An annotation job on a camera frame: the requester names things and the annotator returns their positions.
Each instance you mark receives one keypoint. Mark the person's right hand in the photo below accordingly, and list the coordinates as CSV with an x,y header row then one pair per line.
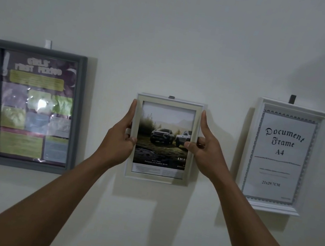
x,y
206,155

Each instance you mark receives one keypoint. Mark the person's left hand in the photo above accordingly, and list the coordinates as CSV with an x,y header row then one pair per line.
x,y
118,141

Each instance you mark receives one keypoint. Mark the person's left thumb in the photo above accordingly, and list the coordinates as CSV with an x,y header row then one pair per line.
x,y
132,141

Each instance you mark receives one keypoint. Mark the person's right thumb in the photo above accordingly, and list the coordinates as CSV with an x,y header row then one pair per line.
x,y
192,147

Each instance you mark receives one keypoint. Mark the small white car picture frame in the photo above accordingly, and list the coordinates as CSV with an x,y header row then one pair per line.
x,y
165,134

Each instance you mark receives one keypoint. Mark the person's left forearm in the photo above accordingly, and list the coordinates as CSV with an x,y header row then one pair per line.
x,y
48,201

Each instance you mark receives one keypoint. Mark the person's right forearm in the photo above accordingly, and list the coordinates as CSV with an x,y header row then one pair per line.
x,y
255,237

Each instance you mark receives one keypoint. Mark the grey wall hook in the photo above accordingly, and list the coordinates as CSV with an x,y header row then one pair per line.
x,y
172,98

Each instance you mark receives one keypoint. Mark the white ornate document frame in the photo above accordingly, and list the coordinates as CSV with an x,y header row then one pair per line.
x,y
280,154

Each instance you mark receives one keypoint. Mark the grey frame with colourful poster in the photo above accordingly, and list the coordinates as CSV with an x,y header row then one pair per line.
x,y
36,108

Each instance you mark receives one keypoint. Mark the dark wall hook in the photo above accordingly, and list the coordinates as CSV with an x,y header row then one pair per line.
x,y
292,99

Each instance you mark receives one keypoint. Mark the white wall hook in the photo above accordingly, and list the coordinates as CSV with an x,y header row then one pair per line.
x,y
48,44

